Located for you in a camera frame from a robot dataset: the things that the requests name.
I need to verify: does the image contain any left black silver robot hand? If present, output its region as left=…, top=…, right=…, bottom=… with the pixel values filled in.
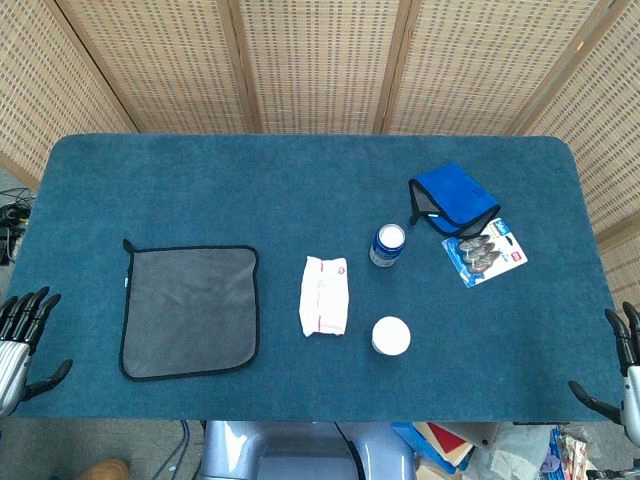
left=0, top=286, right=74, bottom=419

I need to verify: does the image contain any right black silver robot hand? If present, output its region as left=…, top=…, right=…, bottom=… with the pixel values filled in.
left=568, top=301, right=640, bottom=441

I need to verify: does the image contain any green and grey cloth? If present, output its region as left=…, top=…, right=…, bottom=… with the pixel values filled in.
left=118, top=238, right=260, bottom=382

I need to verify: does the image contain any blue cloth black trim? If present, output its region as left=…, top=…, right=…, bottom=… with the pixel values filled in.
left=408, top=162, right=502, bottom=239

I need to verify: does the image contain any colourful printed packet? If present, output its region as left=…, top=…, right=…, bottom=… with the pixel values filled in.
left=549, top=424, right=604, bottom=480

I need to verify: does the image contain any crumpled clear plastic bag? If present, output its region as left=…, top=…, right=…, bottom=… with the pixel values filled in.
left=472, top=423, right=557, bottom=480

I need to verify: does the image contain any blister pack of metal hooks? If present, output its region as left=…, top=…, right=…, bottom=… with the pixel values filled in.
left=441, top=218, right=529, bottom=290

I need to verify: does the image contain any red book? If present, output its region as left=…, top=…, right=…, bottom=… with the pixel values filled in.
left=425, top=422, right=472, bottom=457

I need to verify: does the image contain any white paper cup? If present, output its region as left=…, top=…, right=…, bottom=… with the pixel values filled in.
left=370, top=316, right=412, bottom=357

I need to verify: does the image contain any blue drink can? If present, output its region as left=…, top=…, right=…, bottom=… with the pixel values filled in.
left=369, top=223, right=407, bottom=269

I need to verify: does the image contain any grey-blue robot torso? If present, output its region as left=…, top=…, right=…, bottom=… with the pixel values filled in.
left=199, top=420, right=417, bottom=480

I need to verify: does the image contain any white pink tissue pack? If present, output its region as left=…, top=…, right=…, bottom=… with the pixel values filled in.
left=298, top=255, right=349, bottom=339

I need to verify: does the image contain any teal table carpet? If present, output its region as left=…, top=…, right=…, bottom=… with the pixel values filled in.
left=9, top=133, right=612, bottom=424

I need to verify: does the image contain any woven bamboo folding screen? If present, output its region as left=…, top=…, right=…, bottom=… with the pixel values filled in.
left=0, top=0, right=640, bottom=297

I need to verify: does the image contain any black cable bundle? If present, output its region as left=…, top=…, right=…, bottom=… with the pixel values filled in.
left=0, top=187, right=35, bottom=266

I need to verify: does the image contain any blue cable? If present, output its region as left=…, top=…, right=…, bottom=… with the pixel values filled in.
left=163, top=420, right=192, bottom=476

